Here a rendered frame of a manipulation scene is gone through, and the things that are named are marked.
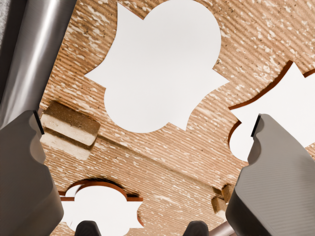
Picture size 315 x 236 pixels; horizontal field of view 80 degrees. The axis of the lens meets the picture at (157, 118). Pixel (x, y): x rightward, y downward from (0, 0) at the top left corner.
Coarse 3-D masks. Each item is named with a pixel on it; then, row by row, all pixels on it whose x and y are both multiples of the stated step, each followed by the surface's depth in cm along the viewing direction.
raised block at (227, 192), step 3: (228, 186) 29; (231, 186) 29; (225, 189) 29; (228, 189) 29; (231, 189) 28; (222, 192) 29; (225, 192) 29; (228, 192) 28; (231, 192) 28; (225, 195) 28; (228, 195) 28; (231, 195) 28; (225, 198) 28; (228, 198) 28; (225, 201) 28; (228, 201) 28
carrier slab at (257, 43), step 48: (96, 0) 16; (144, 0) 16; (240, 0) 16; (288, 0) 16; (96, 48) 18; (240, 48) 18; (288, 48) 18; (48, 96) 21; (96, 96) 21; (240, 96) 21; (144, 144) 25; (192, 144) 25
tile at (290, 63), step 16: (288, 64) 19; (288, 80) 19; (304, 80) 19; (256, 96) 21; (272, 96) 20; (288, 96) 20; (304, 96) 20; (240, 112) 21; (256, 112) 21; (272, 112) 21; (288, 112) 21; (304, 112) 21; (240, 128) 22; (288, 128) 23; (304, 128) 23; (240, 144) 24; (304, 144) 24
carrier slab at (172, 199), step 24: (96, 144) 25; (72, 168) 27; (96, 168) 27; (120, 168) 27; (144, 168) 27; (168, 168) 28; (144, 192) 30; (168, 192) 30; (192, 192) 30; (216, 192) 31; (144, 216) 34; (168, 216) 34; (192, 216) 34; (216, 216) 34
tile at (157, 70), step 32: (192, 0) 15; (128, 32) 17; (160, 32) 17; (192, 32) 17; (128, 64) 18; (160, 64) 18; (192, 64) 18; (128, 96) 20; (160, 96) 20; (192, 96) 20; (128, 128) 22
